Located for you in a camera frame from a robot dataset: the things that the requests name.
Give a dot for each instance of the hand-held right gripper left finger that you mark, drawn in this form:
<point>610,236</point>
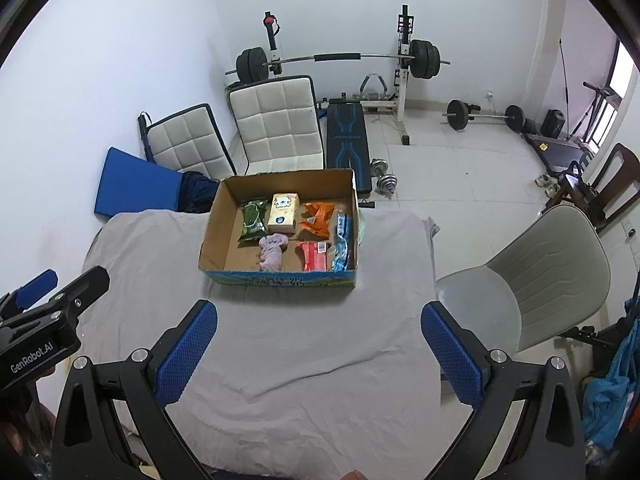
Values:
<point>187,355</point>

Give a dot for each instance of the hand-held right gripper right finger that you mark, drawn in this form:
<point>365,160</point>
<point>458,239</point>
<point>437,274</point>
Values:
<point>450,355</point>

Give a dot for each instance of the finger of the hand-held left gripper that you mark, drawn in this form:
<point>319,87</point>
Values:
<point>35,284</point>
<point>80,290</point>

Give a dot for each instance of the cardboard box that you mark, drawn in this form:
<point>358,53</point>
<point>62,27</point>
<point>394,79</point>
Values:
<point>225,230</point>

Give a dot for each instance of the purple cloth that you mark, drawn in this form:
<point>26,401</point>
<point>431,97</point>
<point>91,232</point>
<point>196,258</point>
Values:
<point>272,255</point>

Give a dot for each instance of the green snack packet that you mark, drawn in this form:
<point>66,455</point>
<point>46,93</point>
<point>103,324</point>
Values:
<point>254,222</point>

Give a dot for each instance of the blue snack packet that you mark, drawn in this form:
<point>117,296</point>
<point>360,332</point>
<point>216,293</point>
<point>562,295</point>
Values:
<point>342,245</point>

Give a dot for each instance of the red snack packet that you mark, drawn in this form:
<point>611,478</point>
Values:
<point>315,257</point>

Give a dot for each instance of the yellow white tissue pack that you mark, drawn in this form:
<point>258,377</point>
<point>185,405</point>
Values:
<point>282,212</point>

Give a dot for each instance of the orange snack packet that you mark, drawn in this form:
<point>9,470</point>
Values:
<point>317,220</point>

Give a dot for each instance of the grey table cover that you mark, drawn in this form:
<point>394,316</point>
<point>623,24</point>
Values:
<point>300,350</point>

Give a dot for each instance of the blue foam mat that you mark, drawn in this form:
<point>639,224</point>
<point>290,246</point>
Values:
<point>135,180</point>

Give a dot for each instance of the grey plastic chair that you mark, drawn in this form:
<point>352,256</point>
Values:
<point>540,270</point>

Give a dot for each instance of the dark navy garment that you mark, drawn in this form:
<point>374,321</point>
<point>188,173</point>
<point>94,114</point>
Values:
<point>197,192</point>

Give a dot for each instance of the blue garment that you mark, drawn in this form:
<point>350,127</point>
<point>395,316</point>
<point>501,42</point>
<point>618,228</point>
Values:
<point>612,385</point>

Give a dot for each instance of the chrome dumbbell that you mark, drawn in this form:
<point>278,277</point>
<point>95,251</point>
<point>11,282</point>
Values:
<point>378,165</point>
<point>387,184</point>

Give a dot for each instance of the small white quilted chair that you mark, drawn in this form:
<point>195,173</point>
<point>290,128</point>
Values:
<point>185,140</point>

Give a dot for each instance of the black treadmill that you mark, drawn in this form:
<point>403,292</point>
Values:
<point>557,150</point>

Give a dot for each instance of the dark wooden chair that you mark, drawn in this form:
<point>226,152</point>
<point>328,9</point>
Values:
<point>610,185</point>

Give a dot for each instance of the black blue weight bench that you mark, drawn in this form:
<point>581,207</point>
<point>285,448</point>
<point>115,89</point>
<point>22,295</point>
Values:
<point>347,145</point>

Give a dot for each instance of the short barbell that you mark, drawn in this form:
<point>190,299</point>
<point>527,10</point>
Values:
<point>482,117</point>

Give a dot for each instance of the large white quilted chair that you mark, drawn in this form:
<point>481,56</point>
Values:
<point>275,120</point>

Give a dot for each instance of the black speaker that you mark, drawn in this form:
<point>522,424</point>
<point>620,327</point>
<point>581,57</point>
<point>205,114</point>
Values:
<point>555,124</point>

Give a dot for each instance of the white barbell rack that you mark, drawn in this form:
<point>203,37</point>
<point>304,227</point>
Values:
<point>402,105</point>

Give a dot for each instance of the black metal stand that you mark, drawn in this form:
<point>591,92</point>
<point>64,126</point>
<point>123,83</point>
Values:
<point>595,110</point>

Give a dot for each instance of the grey curved exercise bar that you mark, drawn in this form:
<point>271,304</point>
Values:
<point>374,80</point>

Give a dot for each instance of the thin black pole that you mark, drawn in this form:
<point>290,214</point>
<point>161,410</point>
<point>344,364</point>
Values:
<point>565,85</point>

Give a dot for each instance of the long barbell with black plates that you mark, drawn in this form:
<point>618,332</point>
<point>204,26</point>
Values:
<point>335,56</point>

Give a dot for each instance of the window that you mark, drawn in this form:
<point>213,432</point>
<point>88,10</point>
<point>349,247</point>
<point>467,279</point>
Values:
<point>625,85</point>

